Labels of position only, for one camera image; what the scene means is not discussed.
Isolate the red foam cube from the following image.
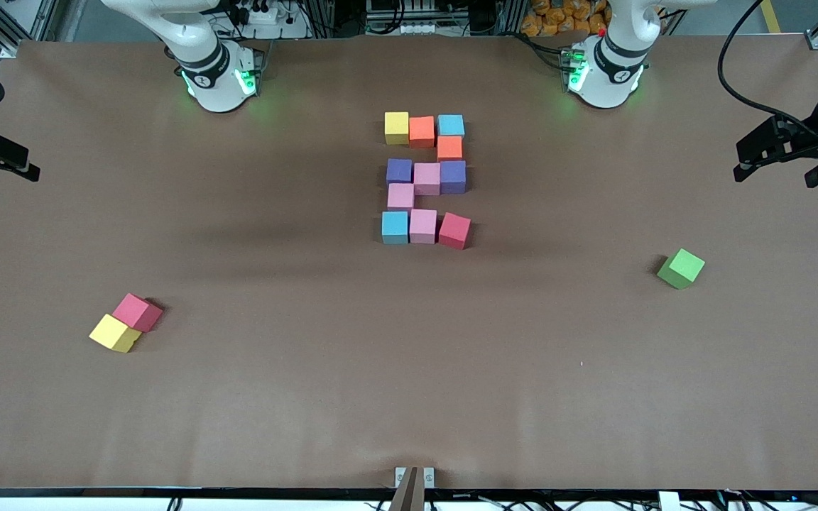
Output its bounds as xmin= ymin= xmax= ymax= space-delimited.
xmin=438 ymin=212 xmax=472 ymax=251

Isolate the yellow foam cube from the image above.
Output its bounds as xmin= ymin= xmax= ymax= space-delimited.
xmin=89 ymin=314 xmax=143 ymax=353
xmin=384 ymin=111 xmax=410 ymax=145

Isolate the green foam cube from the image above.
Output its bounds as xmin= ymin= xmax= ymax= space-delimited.
xmin=657 ymin=248 xmax=706 ymax=290

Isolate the crimson foam cube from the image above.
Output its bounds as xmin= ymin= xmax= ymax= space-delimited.
xmin=112 ymin=293 xmax=164 ymax=333

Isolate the bag of orange items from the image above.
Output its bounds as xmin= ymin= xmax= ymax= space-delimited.
xmin=520 ymin=0 xmax=612 ymax=38

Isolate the white power strip with plugs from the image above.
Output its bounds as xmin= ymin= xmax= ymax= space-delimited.
xmin=228 ymin=2 xmax=289 ymax=26

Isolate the white socket strip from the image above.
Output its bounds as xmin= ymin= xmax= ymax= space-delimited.
xmin=381 ymin=20 xmax=440 ymax=36

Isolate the small metal mounting bracket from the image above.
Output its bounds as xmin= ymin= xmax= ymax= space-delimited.
xmin=394 ymin=466 xmax=435 ymax=511

